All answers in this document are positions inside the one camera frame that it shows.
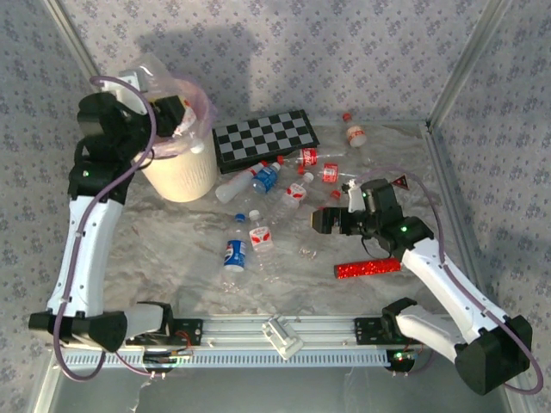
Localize clear bottle red white label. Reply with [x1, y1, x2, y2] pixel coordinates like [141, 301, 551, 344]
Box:
[173, 106, 205, 155]
[266, 171, 315, 227]
[247, 209, 281, 285]

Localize clear crushed bottle red cap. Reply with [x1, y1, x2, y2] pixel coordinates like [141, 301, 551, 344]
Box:
[309, 185, 343, 207]

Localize white trash bin with liner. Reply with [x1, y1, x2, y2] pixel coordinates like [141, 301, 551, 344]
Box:
[128, 53, 220, 160]

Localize white ribbed waste bin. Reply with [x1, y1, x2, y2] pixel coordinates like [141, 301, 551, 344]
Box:
[137, 128, 220, 203]

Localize small white bottle red cap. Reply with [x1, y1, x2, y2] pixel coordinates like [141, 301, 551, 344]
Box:
[342, 112, 368, 149]

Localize milky white bottle red cap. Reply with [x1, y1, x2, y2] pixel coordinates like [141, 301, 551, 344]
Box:
[214, 161, 269, 204]

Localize blue label cola bottle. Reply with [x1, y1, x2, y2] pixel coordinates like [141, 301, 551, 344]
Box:
[222, 213, 249, 274]

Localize red glitter tube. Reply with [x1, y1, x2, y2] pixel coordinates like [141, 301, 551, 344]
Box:
[333, 256, 402, 280]

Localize black grey chessboard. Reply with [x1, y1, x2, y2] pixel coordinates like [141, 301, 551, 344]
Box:
[212, 108, 322, 176]

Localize black controller board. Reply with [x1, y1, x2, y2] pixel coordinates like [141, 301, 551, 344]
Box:
[384, 348, 422, 374]
[141, 348, 194, 374]

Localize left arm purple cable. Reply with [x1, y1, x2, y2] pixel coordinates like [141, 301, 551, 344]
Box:
[52, 75, 167, 383]

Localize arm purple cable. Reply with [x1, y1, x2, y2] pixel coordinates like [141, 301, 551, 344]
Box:
[52, 75, 167, 383]
[355, 166, 544, 395]

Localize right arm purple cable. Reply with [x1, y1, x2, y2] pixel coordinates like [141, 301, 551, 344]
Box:
[355, 166, 544, 395]

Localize aluminium floor rail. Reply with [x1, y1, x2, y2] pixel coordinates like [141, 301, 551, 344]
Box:
[423, 121, 490, 302]
[320, 120, 428, 128]

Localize aluminium frame post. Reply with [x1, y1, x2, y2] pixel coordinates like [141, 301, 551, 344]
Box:
[425, 0, 514, 130]
[41, 0, 104, 91]

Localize white plastic bracket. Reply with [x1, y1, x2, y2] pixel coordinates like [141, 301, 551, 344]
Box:
[261, 315, 305, 361]

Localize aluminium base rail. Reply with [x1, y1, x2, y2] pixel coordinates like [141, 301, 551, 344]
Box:
[124, 315, 431, 348]

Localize white slotted cable duct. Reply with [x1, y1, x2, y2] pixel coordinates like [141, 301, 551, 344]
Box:
[53, 346, 431, 369]

